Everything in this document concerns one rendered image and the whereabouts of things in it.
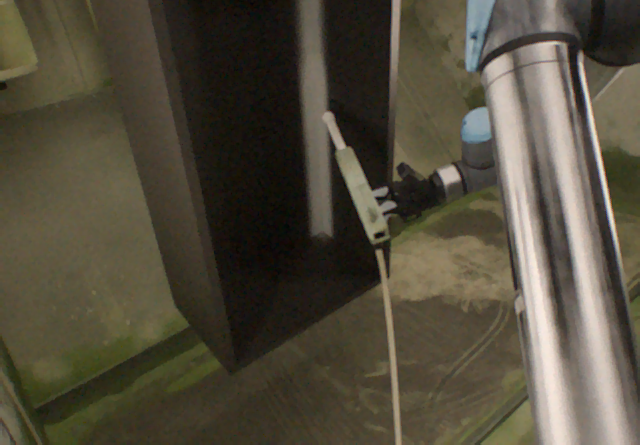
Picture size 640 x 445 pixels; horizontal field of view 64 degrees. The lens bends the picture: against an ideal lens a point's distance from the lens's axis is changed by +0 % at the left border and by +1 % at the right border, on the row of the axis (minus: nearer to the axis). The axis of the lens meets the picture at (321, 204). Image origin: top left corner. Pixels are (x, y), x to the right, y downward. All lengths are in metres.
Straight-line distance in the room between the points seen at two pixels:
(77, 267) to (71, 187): 0.34
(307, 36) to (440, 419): 1.26
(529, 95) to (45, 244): 1.98
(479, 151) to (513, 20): 0.61
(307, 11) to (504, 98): 1.01
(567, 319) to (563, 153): 0.17
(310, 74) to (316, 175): 0.36
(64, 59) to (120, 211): 0.68
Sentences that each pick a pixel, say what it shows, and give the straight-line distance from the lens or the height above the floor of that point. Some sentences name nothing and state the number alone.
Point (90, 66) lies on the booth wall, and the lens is 2.52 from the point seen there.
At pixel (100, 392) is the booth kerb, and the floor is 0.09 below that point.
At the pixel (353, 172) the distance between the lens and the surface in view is 1.29.
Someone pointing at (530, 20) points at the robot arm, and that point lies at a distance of 0.66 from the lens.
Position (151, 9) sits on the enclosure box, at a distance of 0.96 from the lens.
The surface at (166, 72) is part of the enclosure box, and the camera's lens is 0.99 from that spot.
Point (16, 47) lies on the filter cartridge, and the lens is 2.14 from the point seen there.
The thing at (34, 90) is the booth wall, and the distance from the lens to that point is 2.48.
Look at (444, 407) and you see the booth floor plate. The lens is 1.85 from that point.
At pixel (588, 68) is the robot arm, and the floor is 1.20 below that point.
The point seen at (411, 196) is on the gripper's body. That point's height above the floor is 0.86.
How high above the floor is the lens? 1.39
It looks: 24 degrees down
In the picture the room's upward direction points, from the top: 11 degrees counter-clockwise
